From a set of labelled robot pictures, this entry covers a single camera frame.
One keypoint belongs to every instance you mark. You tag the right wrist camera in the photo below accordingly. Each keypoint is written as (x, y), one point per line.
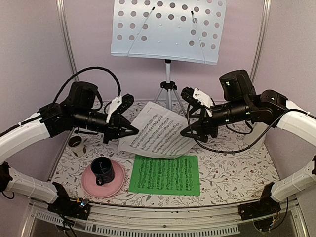
(197, 99)

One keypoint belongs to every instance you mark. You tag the dark blue mug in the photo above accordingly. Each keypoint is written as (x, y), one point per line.
(103, 170)

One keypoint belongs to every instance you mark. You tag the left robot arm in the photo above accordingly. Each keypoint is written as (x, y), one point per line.
(76, 111)

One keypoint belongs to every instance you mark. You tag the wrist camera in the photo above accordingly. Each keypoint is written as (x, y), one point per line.
(197, 99)
(118, 105)

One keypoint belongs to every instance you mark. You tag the white sheet music page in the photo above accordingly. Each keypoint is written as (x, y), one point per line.
(159, 134)

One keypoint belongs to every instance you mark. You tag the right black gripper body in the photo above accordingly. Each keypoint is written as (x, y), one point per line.
(204, 120)

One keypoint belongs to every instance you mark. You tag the green sheet music page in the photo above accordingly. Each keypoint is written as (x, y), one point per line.
(178, 177)

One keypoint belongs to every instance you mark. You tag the left aluminium post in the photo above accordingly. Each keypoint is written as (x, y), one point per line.
(65, 34)

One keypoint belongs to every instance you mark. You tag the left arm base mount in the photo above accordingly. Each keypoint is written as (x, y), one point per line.
(65, 206)

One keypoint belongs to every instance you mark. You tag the white wedge block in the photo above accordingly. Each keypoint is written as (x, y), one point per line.
(258, 129)

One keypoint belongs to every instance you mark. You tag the small paper cup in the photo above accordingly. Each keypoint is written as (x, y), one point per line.
(77, 146)

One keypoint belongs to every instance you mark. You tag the aluminium front rail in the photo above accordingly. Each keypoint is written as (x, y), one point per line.
(122, 221)

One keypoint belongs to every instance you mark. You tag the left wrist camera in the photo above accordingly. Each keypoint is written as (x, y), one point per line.
(118, 105)

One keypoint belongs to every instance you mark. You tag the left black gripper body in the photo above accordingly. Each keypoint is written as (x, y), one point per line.
(112, 128)

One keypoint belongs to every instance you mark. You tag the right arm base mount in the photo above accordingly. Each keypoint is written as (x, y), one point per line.
(265, 206)

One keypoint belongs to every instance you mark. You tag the light blue music stand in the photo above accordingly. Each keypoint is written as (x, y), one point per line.
(171, 30)

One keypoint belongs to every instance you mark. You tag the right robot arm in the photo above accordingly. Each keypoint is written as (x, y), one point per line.
(244, 104)

